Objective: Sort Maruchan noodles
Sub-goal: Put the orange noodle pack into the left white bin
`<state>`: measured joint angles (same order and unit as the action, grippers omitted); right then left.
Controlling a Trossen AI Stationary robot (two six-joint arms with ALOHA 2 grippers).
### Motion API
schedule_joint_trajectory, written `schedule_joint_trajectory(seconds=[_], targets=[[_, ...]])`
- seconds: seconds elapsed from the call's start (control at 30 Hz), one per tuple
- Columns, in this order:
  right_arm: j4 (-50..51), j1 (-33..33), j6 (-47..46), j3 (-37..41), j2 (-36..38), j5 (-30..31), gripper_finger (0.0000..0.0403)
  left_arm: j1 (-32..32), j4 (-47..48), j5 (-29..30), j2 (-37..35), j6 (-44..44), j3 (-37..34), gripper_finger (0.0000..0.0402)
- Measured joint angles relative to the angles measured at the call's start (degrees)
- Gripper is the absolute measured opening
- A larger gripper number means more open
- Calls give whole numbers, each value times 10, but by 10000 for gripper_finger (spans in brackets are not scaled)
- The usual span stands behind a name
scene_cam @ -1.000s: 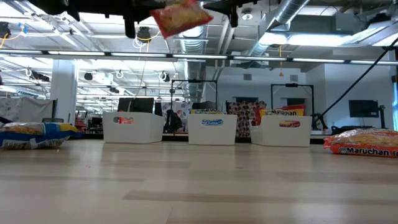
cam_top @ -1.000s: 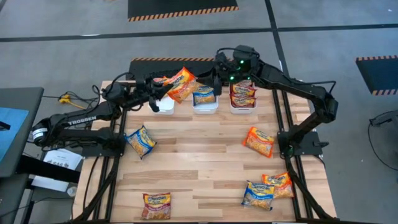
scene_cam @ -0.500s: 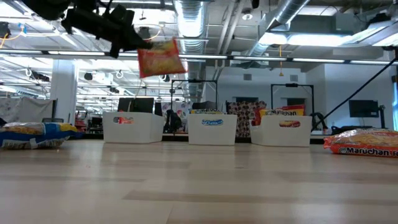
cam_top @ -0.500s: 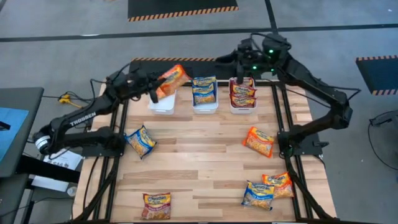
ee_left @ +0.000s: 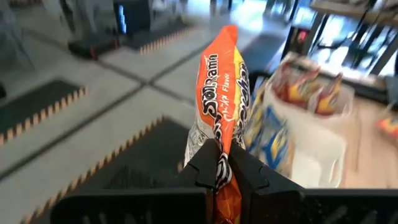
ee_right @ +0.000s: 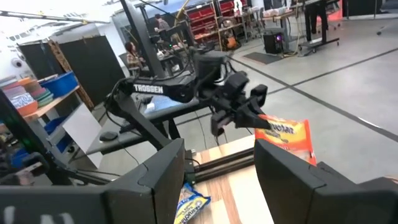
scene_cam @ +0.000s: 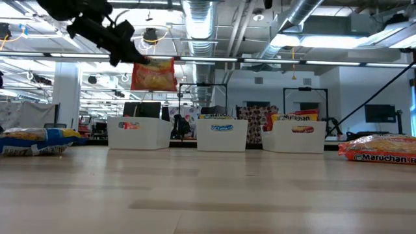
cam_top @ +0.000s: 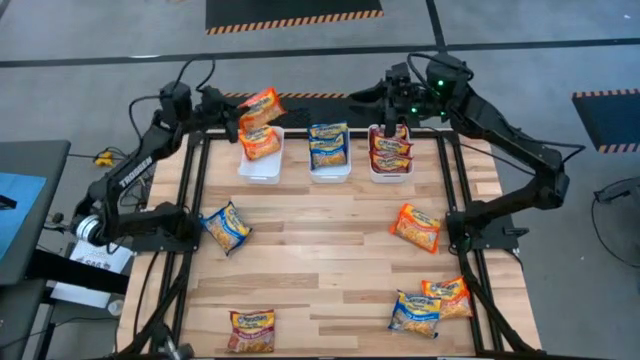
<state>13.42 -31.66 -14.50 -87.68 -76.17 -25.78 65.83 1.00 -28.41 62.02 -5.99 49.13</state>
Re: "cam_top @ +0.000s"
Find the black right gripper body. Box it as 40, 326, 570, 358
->
382, 62, 432, 137

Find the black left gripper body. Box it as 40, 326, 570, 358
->
198, 84, 240, 129

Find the orange Maruchan ramen packet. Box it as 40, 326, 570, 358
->
236, 86, 288, 133
389, 202, 442, 255
420, 275, 474, 321
238, 124, 283, 162

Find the red Maruchan ramen packet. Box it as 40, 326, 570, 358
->
226, 308, 277, 355
368, 151, 415, 175
368, 134, 414, 157
369, 124, 409, 141

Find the blue Maruchan ramen packet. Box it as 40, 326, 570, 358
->
388, 289, 443, 339
200, 201, 252, 256
308, 133, 349, 170
307, 121, 350, 141

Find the black hazard-striped floor mat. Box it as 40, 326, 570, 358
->
571, 88, 640, 154
219, 92, 422, 130
204, 0, 385, 36

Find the white plastic bin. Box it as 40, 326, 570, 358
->
308, 127, 353, 184
367, 123, 415, 184
237, 124, 285, 185

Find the white printed paper sheet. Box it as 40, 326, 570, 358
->
49, 238, 135, 310

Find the grey side desk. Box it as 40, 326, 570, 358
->
0, 139, 72, 287

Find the black desk crossbar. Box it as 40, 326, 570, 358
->
27, 248, 131, 296

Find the blue sheet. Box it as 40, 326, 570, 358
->
0, 172, 48, 261

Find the grey low surface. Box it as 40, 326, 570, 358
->
0, 277, 49, 360

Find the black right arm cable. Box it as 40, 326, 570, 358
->
405, 51, 475, 96

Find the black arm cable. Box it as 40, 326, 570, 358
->
405, 51, 475, 96
128, 58, 217, 126

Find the black aluminium table frame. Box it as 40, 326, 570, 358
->
119, 129, 541, 360

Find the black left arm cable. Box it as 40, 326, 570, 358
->
128, 58, 217, 126

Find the black floor cable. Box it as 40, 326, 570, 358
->
591, 197, 640, 276

